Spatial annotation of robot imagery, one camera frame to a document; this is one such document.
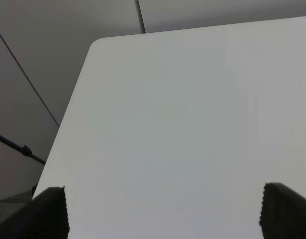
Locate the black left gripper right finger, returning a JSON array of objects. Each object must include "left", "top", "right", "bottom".
[{"left": 259, "top": 183, "right": 306, "bottom": 239}]

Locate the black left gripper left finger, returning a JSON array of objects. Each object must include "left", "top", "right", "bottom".
[{"left": 0, "top": 187, "right": 69, "bottom": 239}]

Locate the black table frame bar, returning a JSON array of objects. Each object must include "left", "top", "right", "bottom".
[{"left": 0, "top": 135, "right": 46, "bottom": 165}]

